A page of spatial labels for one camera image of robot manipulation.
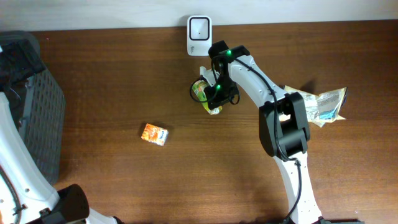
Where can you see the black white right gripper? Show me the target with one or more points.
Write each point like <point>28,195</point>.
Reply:
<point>217,101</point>

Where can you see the dark grey plastic basket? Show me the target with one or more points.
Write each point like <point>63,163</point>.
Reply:
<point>36,100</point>

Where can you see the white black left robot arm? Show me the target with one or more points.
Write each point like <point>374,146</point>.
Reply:
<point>26,196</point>

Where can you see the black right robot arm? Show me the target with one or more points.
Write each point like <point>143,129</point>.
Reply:
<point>283,125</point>

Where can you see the green white juice carton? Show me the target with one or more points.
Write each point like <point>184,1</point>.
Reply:
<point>198,88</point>

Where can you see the white barcode scanner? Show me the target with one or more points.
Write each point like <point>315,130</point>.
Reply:
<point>199,35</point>

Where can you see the small orange tissue pack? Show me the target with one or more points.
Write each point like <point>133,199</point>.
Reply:
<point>155,134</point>

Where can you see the yellow white snack bag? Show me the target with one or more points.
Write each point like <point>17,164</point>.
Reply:
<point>323,108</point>

